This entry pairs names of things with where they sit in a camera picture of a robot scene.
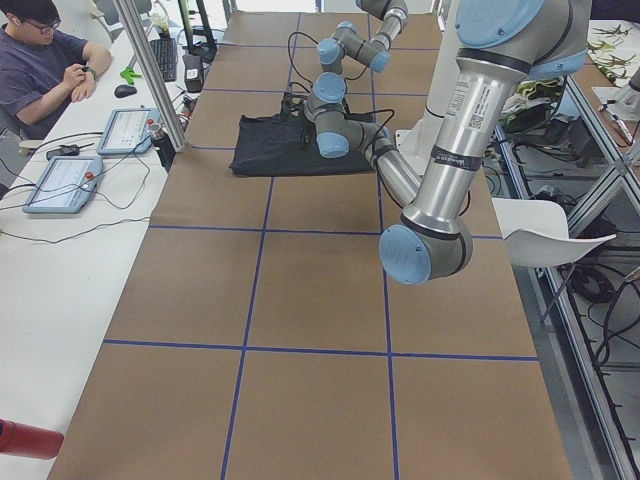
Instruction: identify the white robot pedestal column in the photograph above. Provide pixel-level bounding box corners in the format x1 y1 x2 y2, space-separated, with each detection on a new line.
396 0 462 176

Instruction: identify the blue teach pendant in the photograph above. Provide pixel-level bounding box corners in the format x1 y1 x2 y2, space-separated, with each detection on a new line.
22 156 104 214
97 108 160 157

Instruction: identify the black computer mouse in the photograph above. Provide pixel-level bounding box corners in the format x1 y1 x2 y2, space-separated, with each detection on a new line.
114 84 137 98

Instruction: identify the aluminium frame post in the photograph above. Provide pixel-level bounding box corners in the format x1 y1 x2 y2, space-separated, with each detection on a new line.
113 0 187 152

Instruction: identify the red bottle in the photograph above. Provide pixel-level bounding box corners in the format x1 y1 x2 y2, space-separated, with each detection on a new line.
1 419 64 460

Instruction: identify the brown table mat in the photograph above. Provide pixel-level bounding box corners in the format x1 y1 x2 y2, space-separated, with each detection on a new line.
50 12 571 479

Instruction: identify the near blue teach pendant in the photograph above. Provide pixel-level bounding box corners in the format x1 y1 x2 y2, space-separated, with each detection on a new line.
22 156 104 214

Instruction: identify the seated person in blue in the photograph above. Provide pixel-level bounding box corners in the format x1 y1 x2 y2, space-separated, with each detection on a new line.
1 1 112 139

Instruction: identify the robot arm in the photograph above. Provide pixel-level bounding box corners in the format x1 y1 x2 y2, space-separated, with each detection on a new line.
316 0 408 75
304 1 592 285

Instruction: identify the green plastic clip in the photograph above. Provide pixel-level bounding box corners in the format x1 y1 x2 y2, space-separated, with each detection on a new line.
120 67 142 86

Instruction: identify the white chair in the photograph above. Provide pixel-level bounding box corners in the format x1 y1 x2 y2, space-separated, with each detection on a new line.
492 198 616 268

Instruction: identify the far blue teach pendant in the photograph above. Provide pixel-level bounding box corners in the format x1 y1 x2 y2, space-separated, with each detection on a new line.
97 108 160 157

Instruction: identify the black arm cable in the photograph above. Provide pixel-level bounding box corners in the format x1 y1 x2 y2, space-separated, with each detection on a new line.
286 30 374 101

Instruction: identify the black keyboard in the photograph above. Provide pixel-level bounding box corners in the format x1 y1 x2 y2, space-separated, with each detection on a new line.
149 37 177 82

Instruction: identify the black printed t-shirt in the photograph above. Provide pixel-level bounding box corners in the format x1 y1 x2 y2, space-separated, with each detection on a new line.
230 114 372 177

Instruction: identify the black pendant cable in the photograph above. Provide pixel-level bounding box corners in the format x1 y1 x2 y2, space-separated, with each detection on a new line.
0 144 154 246

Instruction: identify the black thermos bottle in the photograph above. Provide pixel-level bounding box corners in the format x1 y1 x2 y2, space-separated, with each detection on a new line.
147 118 175 172

